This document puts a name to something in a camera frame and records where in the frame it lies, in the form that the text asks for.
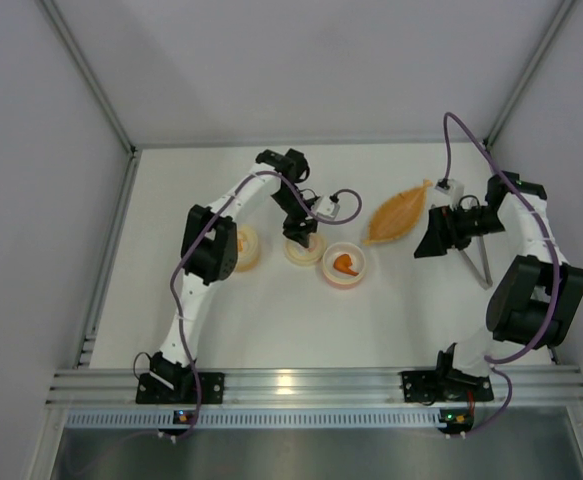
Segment metal tongs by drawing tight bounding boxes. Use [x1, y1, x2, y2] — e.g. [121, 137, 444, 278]
[457, 236, 493, 290]

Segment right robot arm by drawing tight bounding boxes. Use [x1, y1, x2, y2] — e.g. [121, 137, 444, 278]
[414, 172, 583, 386]

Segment left aluminium frame post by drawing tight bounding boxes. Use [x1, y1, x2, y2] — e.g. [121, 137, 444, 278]
[38, 0, 138, 156]

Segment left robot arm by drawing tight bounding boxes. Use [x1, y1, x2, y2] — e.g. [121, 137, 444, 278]
[149, 149, 333, 387]

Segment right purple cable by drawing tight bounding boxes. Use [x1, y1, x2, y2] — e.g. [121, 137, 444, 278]
[440, 111, 562, 439]

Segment orange shrimp food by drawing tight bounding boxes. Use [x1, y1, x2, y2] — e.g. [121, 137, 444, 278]
[333, 253, 359, 277]

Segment slotted grey cable duct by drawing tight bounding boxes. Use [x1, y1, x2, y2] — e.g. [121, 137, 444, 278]
[64, 408, 468, 431]

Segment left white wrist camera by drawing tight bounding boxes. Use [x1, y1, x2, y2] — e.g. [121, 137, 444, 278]
[312, 196, 340, 221]

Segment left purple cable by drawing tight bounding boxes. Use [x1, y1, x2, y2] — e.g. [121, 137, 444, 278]
[168, 170, 363, 442]

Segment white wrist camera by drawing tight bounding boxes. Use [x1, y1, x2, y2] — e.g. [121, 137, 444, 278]
[312, 196, 340, 221]
[434, 178, 465, 203]

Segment woven fish-shaped basket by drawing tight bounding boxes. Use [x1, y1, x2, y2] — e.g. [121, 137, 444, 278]
[362, 179, 433, 246]

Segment aluminium front rail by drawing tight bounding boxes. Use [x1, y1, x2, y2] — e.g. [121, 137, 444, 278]
[45, 365, 583, 410]

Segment purple cable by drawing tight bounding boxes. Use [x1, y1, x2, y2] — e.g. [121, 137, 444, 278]
[168, 170, 363, 442]
[440, 111, 562, 439]

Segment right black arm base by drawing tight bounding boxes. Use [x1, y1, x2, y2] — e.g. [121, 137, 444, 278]
[400, 370, 494, 405]

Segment right aluminium frame post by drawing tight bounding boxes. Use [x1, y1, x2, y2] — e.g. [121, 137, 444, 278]
[483, 0, 580, 151]

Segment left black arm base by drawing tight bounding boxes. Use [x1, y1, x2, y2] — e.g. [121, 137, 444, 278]
[135, 372, 225, 405]

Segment aluminium frame post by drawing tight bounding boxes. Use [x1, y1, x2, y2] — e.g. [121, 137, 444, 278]
[38, 0, 138, 156]
[483, 0, 580, 151]

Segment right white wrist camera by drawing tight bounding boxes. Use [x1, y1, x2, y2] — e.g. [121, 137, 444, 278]
[434, 178, 465, 203]

